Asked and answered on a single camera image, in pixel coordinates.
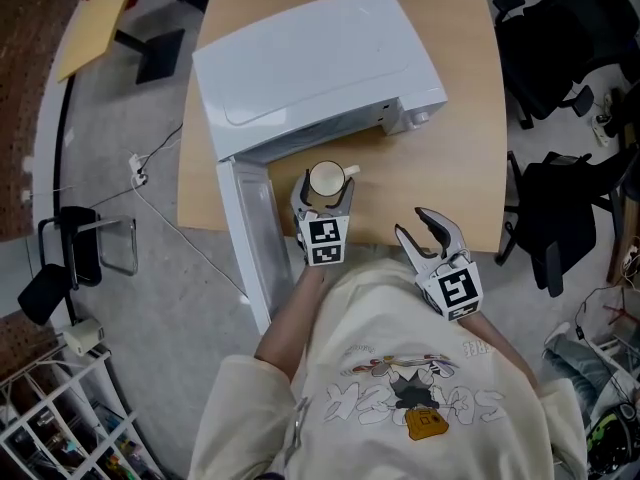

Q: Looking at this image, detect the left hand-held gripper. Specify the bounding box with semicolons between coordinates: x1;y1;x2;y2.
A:
291;169;357;268

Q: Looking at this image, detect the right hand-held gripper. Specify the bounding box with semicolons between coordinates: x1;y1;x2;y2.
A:
394;207;484;323

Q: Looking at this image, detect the cream ceramic cup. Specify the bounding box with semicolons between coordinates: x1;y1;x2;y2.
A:
307;160;362;198

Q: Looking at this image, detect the white microwave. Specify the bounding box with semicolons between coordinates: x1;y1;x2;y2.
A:
191;0;449;335

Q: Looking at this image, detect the person's right forearm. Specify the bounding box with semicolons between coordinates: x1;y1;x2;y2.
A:
460;311;545;395

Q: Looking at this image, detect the person's left forearm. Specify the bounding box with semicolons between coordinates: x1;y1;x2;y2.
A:
254;262;327;385

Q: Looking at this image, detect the cream printed t-shirt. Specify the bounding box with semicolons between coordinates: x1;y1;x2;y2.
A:
186;258;589;480

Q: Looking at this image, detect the black office chair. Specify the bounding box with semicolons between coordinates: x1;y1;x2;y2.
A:
496;149;627;298
491;0;640;130

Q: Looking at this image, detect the wooden side furniture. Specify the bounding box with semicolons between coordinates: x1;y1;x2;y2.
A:
606;166;640;285

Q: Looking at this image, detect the white power strip with plugs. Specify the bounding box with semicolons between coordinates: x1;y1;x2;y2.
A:
593;114;620;148

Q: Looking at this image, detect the black metal stand base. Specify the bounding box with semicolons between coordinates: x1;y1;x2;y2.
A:
113;27;187;86

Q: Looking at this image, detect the black green round object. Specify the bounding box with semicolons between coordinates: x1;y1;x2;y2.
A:
583;401;637;470

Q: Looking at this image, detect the white box device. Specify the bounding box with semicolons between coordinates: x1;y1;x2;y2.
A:
61;317;105;357

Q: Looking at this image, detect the light wooden board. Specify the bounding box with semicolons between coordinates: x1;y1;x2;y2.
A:
55;0;142;85

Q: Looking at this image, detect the white floor cable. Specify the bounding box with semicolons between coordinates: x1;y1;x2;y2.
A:
132;175;250;305

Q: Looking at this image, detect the black floor cable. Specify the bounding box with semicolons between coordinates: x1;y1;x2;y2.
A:
29;120;185;204

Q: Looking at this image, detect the grey hanging strap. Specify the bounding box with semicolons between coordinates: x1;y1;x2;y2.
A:
285;395;312;465

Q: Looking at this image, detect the black chair with metal frame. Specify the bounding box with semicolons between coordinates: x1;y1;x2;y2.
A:
16;205;139;327

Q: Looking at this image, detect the white wire rack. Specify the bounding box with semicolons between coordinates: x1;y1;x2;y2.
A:
0;346;167;480

